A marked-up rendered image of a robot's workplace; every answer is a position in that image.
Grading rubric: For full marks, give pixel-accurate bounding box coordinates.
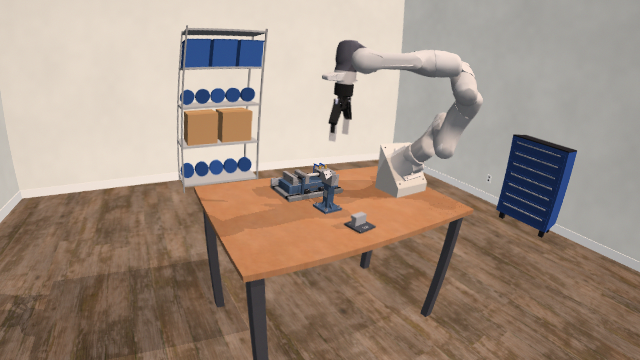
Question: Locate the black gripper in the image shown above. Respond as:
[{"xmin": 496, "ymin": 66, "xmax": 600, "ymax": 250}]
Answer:
[{"xmin": 328, "ymin": 82, "xmax": 354, "ymax": 142}]

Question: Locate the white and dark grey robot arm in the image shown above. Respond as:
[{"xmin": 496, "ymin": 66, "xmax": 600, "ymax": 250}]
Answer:
[{"xmin": 322, "ymin": 40, "xmax": 483, "ymax": 181}]

